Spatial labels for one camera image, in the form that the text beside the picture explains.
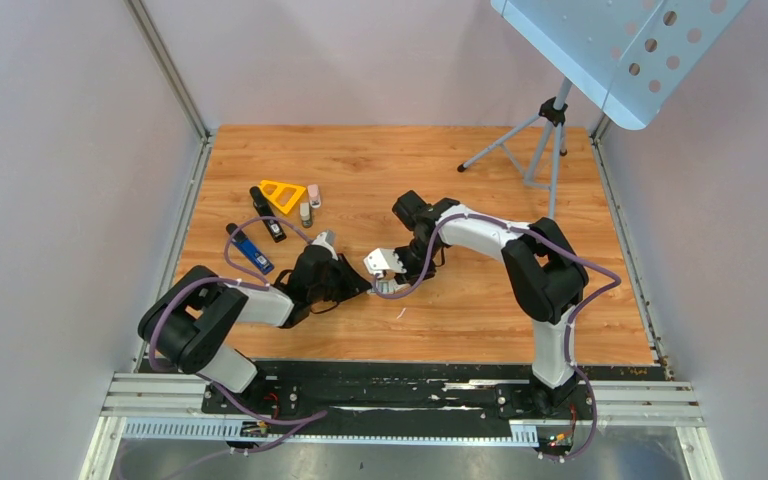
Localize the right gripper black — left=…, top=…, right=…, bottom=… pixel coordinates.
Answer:
left=387, top=238, right=441, bottom=288

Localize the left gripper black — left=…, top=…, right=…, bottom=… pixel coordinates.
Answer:
left=309, top=254, right=371, bottom=304

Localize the grey white stapler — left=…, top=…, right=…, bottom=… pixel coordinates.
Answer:
left=299, top=202, right=313, bottom=228

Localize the pink stapler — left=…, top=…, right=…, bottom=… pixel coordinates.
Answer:
left=307, top=184, right=322, bottom=209

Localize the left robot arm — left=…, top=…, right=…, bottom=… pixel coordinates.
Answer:
left=137, top=244, right=371, bottom=413

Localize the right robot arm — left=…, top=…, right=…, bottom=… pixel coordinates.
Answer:
left=389, top=190, right=589, bottom=418

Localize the yellow plastic triangle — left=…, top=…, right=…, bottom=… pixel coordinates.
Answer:
left=258, top=180, right=307, bottom=215

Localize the light blue music stand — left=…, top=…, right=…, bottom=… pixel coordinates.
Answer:
left=457, top=0, right=749, bottom=217

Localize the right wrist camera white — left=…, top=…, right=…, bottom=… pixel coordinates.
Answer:
left=363, top=248, right=405, bottom=277

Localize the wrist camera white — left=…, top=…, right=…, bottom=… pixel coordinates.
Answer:
left=363, top=248, right=405, bottom=277
left=311, top=230, right=338, bottom=260

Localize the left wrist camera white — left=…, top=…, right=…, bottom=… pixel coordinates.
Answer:
left=311, top=230, right=338, bottom=260

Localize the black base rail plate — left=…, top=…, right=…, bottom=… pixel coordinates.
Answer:
left=201, top=360, right=603, bottom=439

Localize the aluminium frame post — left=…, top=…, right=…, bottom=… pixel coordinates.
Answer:
left=124, top=0, right=212, bottom=143

